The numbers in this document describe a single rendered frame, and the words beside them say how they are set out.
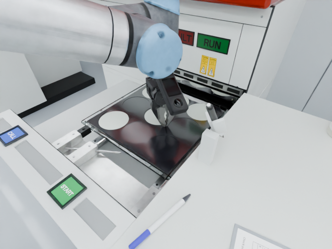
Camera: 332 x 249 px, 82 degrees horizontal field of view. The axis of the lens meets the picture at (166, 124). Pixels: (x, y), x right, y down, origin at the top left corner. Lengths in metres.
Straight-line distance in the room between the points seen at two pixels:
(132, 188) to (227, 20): 0.55
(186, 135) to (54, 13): 0.46
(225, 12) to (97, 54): 0.48
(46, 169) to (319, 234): 0.55
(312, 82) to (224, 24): 1.69
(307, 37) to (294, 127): 1.59
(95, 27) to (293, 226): 0.44
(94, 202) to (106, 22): 0.31
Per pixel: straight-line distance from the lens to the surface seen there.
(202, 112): 0.69
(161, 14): 0.45
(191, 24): 0.74
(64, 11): 0.26
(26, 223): 1.68
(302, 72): 2.26
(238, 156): 0.49
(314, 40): 2.17
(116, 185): 0.53
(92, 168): 0.58
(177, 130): 0.61
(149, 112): 0.68
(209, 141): 0.40
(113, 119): 0.68
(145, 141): 0.58
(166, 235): 0.37
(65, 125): 0.85
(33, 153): 0.57
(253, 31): 0.66
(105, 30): 0.27
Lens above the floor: 1.32
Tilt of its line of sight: 41 degrees down
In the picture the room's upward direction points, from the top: straight up
